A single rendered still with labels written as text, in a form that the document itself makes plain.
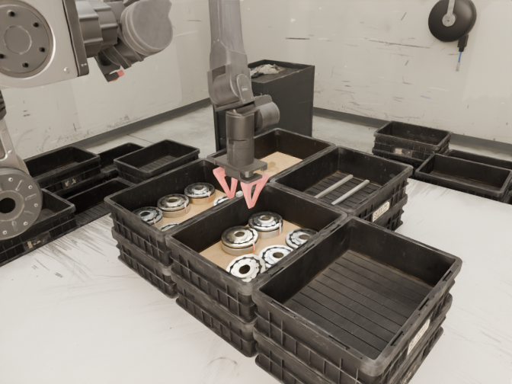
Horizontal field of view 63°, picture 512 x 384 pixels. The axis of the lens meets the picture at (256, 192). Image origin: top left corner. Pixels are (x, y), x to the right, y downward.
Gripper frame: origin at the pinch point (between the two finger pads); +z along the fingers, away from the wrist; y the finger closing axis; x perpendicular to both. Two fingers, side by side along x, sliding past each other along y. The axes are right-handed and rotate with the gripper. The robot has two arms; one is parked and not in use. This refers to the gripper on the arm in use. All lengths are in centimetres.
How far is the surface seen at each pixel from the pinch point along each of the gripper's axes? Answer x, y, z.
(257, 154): -58, 49, 19
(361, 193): -61, 3, 22
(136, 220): 8.6, 31.3, 14.5
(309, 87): -186, 120, 23
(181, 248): 8.4, 12.0, 14.6
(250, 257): -4.3, 1.3, 18.5
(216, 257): -3.8, 13.5, 24.0
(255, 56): -321, 301, 35
